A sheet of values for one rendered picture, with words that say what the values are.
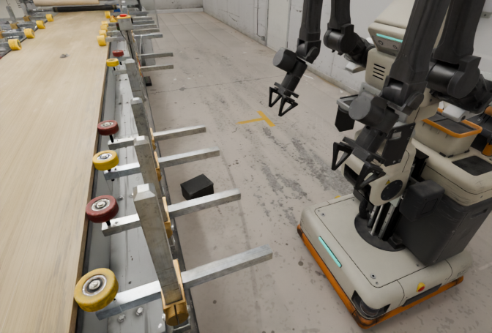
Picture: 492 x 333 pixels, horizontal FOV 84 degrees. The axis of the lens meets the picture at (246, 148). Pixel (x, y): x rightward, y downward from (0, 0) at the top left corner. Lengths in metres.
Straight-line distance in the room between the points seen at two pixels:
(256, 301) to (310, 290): 0.30
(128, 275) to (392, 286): 1.10
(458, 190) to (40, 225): 1.39
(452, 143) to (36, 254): 1.41
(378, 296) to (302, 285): 0.43
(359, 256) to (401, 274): 0.19
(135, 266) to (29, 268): 0.36
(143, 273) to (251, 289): 0.78
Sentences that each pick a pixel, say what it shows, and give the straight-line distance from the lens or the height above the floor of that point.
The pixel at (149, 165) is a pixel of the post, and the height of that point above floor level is 1.05.
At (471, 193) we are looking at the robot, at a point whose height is 0.76.
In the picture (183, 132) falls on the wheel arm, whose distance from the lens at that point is 1.33.
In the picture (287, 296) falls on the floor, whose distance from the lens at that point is 1.67.
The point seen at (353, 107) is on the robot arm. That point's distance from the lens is 0.69.
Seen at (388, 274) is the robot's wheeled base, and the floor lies 0.28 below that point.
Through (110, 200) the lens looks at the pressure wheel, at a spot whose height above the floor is 0.91.
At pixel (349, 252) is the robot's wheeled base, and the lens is 1.54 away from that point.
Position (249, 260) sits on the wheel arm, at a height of 0.83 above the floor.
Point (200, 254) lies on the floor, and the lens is 1.81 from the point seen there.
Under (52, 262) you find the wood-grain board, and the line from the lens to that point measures 0.81.
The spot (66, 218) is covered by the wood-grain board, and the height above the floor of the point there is 0.90.
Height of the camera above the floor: 1.47
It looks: 34 degrees down
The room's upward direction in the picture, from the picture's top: straight up
